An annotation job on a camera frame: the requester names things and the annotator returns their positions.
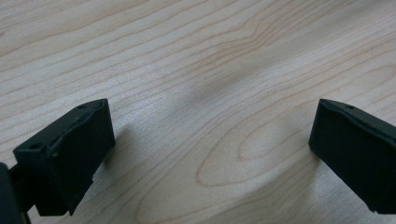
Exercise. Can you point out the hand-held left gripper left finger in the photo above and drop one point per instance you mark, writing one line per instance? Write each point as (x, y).
(71, 155)

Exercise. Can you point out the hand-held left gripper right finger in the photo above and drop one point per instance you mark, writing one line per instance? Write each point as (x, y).
(355, 158)

